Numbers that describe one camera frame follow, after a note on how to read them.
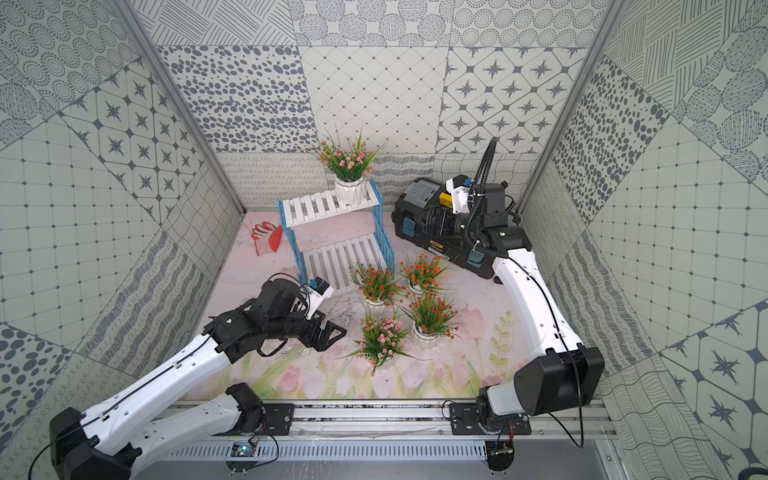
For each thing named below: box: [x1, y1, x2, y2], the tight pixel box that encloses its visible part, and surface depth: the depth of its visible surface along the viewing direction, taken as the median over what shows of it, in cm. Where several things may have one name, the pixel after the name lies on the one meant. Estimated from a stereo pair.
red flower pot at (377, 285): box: [349, 262, 409, 314], surface depth 86 cm
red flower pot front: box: [398, 293, 468, 349], surface depth 80 cm
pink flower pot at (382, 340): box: [345, 314, 421, 376], surface depth 75 cm
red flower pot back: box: [400, 253, 457, 294], surface depth 88 cm
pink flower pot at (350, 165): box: [316, 126, 388, 206], surface depth 78 cm
